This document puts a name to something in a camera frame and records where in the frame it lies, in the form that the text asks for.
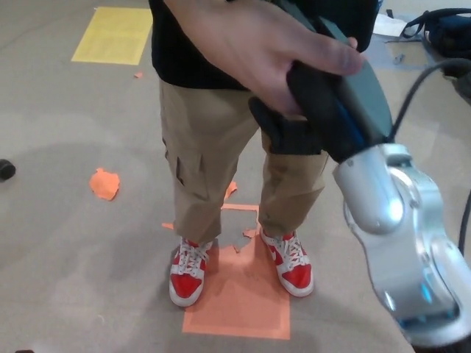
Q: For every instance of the crumpled orange paper piece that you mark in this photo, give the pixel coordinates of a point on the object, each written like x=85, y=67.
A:
x=105, y=184

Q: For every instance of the curled orange paper scrap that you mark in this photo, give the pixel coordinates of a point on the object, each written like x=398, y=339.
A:
x=230, y=189

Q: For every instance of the white paper sheet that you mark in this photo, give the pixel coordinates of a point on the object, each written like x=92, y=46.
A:
x=388, y=25

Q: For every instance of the tiny orange paper scrap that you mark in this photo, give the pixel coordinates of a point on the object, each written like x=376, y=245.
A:
x=138, y=75

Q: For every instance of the person's red white sneaker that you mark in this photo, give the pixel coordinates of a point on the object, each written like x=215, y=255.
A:
x=296, y=276
x=185, y=283

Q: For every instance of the black t-shirt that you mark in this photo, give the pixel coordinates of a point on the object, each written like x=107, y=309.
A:
x=184, y=55

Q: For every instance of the yellow floor sheet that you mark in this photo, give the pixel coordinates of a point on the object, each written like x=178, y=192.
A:
x=110, y=36

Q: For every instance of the large torn orange floor sheet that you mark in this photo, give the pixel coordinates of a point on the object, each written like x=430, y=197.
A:
x=239, y=305

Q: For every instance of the dark blue backpack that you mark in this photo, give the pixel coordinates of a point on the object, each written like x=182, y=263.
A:
x=450, y=33

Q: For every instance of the black round object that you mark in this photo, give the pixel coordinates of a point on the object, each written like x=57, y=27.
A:
x=6, y=170

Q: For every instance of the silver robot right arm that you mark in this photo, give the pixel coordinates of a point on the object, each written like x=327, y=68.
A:
x=397, y=206

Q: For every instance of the person's left red white sneaker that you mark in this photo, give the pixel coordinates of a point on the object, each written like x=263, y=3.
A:
x=296, y=276

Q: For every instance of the person's bare right hand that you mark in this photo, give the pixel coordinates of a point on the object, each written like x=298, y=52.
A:
x=250, y=48

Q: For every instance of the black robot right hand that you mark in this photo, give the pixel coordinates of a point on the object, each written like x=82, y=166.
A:
x=331, y=117

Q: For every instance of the person's right red white sneaker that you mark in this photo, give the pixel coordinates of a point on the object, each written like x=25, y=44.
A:
x=185, y=283

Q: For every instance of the khaki cargo trousers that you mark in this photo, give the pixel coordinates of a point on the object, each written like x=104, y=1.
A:
x=206, y=147

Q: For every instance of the flat orange paper strip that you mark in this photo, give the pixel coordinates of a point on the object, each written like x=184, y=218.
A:
x=168, y=225

